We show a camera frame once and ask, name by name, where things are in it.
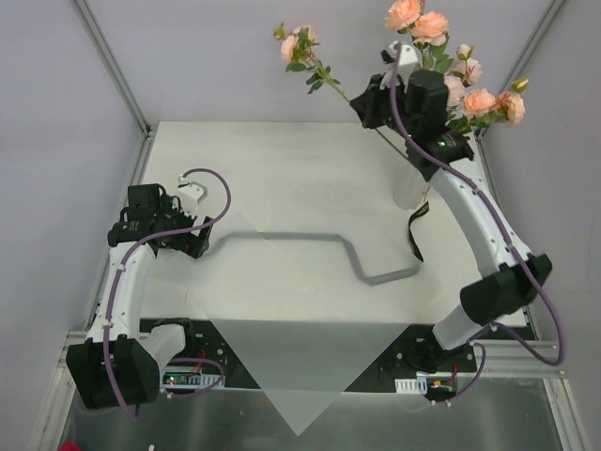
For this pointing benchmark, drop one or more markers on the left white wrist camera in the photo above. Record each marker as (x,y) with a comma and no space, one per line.
(191,194)

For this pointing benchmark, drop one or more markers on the aluminium front rail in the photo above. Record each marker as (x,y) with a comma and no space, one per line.
(505,358)

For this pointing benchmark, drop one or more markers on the aluminium frame post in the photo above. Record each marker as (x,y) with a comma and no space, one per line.
(541,29)
(109,61)

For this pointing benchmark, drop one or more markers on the pink rose stem four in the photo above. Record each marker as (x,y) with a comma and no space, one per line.
(479,109)

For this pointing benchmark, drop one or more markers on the pink rose stem one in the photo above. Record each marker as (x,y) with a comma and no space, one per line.
(428,31)

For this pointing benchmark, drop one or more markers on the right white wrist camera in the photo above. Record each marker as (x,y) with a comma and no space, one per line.
(405,55)

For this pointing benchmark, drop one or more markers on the pink rose stem three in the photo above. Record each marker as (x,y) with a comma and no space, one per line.
(298,52)

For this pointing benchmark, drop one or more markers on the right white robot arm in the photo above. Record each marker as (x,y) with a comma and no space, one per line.
(511,274)

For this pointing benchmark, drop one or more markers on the red object at bottom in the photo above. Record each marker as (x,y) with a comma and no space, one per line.
(69,446)

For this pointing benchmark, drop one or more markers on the left aluminium frame post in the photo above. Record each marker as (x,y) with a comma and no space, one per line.
(109,61)

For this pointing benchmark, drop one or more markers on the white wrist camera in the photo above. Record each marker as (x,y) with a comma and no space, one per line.
(191,194)
(405,55)

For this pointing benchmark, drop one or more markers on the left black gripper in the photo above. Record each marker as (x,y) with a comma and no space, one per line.
(189,233)

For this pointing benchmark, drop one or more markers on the right aluminium frame post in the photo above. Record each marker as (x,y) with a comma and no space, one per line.
(541,29)

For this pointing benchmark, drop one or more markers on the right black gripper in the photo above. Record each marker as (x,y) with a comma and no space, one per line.
(369,105)

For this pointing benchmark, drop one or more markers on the pink rose stem two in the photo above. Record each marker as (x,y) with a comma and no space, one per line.
(464,72)

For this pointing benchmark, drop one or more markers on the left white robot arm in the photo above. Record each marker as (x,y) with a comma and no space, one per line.
(115,366)

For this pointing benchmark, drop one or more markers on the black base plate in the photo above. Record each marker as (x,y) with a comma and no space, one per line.
(326,357)

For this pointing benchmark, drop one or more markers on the white wrapping paper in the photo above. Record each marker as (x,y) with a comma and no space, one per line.
(302,311)

